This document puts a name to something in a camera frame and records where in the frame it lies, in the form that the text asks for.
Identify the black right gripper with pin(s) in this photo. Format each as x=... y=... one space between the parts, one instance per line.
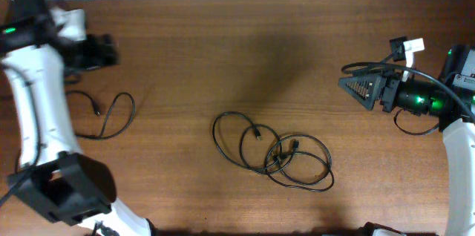
x=388 y=92

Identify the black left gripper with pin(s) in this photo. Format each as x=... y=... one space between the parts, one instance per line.
x=91 y=60

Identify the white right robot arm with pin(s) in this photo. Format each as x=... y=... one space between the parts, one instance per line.
x=448 y=97

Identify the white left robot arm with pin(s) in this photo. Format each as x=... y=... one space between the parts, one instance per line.
x=42 y=45

